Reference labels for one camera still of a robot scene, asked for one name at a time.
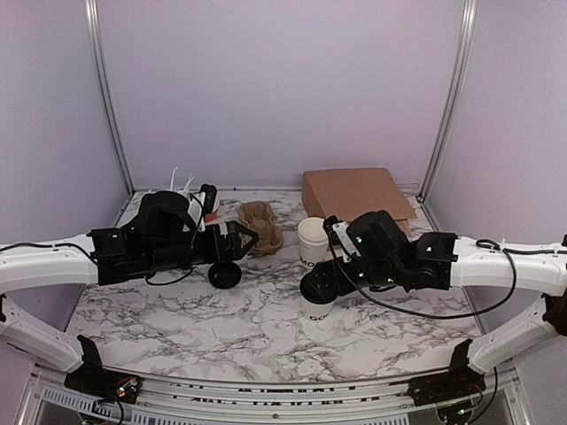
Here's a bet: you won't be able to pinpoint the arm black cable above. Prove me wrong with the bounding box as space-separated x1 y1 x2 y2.
0 194 209 286
327 220 519 320

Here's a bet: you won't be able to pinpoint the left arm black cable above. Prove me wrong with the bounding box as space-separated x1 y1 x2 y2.
0 194 209 286

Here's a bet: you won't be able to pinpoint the black plastic cup lid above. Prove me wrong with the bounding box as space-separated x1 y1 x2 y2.
299 272 338 304

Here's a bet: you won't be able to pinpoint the aluminium front rail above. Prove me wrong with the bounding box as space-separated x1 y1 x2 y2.
16 362 534 424

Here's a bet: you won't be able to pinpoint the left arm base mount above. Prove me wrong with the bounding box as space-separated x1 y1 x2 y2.
64 336 141 405

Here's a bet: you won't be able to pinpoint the aluminium frame post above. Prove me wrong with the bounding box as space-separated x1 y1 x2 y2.
84 0 136 197
420 0 478 201

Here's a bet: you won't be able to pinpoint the orange white bowl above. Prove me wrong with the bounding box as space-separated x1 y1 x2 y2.
206 198 220 223

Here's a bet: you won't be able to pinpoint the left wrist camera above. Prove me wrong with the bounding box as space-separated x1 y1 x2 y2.
198 183 218 221

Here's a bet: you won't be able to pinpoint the brown paper bag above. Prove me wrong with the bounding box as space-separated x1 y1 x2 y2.
302 168 417 236

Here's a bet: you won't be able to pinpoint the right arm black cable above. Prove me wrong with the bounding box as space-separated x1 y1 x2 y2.
327 220 519 320

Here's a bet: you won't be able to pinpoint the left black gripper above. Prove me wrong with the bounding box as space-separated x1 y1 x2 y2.
146 220 260 272

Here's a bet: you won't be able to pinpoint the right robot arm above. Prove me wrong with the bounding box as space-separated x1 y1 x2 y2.
300 211 566 397

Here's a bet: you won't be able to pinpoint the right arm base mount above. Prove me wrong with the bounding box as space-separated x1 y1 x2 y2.
408 339 486 406

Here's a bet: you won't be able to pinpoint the white utensil holder cup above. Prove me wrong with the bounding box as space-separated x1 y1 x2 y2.
171 191 206 232

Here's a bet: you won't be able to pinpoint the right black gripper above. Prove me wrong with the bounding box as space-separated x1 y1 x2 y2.
307 256 405 300

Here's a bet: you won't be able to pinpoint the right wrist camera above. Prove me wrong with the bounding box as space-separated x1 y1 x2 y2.
323 215 358 262

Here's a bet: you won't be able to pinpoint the right aluminium frame post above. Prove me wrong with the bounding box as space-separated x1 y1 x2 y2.
420 0 478 201

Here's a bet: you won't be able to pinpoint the cardboard cup carrier tray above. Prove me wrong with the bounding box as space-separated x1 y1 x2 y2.
238 201 284 257

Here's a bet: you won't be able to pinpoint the white paper coffee cup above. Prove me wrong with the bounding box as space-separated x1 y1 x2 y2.
302 298 333 322

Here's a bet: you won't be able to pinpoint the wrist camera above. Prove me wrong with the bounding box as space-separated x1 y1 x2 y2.
198 183 218 221
323 215 358 262

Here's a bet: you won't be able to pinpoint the left aluminium frame post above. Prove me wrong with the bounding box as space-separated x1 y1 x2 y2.
84 0 136 197

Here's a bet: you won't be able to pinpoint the stacked white paper cups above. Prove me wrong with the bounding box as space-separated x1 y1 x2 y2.
298 217 330 267

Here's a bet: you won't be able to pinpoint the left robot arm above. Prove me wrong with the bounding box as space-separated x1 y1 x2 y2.
1 184 259 394

